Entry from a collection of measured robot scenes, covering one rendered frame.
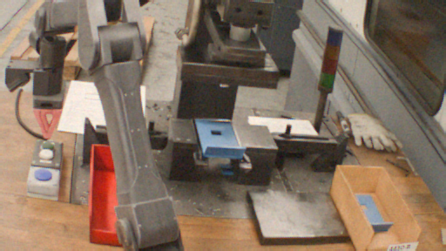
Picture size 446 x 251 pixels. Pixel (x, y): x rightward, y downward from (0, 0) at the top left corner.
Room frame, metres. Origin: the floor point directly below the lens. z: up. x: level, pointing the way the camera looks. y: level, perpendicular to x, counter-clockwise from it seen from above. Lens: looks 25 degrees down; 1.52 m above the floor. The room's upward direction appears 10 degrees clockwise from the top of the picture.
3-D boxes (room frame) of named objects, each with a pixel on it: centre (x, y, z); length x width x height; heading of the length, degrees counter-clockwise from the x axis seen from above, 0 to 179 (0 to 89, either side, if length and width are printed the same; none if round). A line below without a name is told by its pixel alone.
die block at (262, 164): (1.13, 0.00, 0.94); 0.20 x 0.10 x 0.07; 103
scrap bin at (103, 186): (0.92, 0.16, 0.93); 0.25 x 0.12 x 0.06; 13
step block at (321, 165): (1.21, -0.24, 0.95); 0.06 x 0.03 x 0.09; 103
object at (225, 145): (1.09, 0.00, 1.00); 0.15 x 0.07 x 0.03; 13
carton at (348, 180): (0.99, -0.33, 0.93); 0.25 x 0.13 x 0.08; 13
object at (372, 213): (1.02, -0.32, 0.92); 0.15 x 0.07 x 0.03; 11
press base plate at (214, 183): (1.21, -0.01, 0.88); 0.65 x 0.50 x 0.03; 103
